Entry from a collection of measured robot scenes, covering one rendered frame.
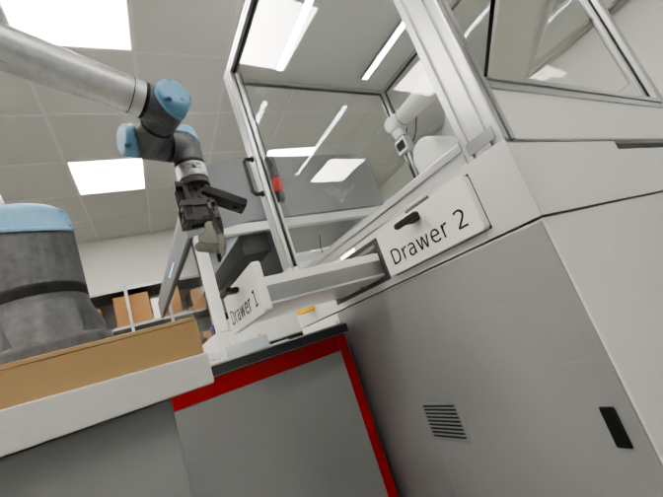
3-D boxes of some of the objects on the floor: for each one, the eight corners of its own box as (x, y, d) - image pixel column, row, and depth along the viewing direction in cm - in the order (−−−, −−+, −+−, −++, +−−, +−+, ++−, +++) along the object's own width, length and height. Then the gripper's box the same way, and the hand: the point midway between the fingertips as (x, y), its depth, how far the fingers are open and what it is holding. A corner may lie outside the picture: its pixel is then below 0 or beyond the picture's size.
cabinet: (884, 883, 39) (547, 211, 58) (370, 559, 124) (299, 328, 142) (903, 465, 89) (719, 177, 108) (528, 438, 174) (461, 278, 192)
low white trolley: (211, 844, 62) (126, 391, 80) (175, 648, 113) (127, 397, 131) (443, 611, 93) (345, 320, 110) (332, 539, 144) (277, 348, 161)
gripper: (171, 194, 95) (190, 271, 91) (176, 172, 86) (197, 256, 82) (205, 191, 100) (225, 265, 95) (212, 171, 91) (235, 249, 86)
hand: (222, 253), depth 90 cm, fingers open, 3 cm apart
